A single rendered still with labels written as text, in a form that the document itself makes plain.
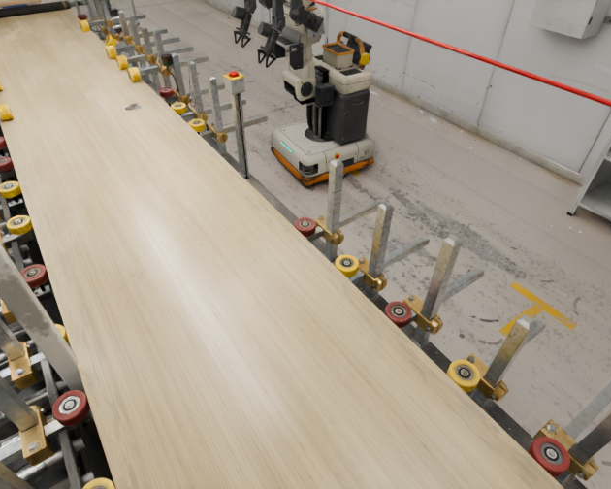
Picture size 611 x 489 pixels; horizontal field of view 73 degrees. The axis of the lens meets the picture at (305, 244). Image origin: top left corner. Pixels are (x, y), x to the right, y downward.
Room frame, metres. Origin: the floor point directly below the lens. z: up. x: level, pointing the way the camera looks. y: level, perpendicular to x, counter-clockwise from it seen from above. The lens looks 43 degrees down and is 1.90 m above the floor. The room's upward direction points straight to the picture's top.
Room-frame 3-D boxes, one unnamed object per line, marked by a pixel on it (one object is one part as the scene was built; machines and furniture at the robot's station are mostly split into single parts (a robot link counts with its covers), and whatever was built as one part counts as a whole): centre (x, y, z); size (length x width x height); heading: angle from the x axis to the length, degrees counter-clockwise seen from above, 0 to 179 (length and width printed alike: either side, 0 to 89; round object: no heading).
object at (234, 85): (1.83, 0.32, 1.18); 0.07 x 0.07 x 0.08; 35
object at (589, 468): (0.42, -0.66, 0.81); 0.14 x 0.06 x 0.05; 35
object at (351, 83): (3.15, -0.21, 0.59); 0.55 x 0.34 x 0.83; 30
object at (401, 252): (1.11, -0.30, 0.80); 0.43 x 0.03 x 0.04; 125
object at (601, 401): (0.49, -0.73, 0.81); 0.43 x 0.03 x 0.04; 125
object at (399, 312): (0.79, -0.28, 0.85); 0.08 x 0.08 x 0.11
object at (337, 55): (3.16, -0.23, 0.87); 0.23 x 0.15 x 0.11; 30
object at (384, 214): (1.02, -0.25, 0.90); 0.04 x 0.04 x 0.48; 35
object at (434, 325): (0.83, -0.38, 0.83); 0.14 x 0.06 x 0.05; 35
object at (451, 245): (0.81, -0.39, 0.94); 0.04 x 0.04 x 0.48; 35
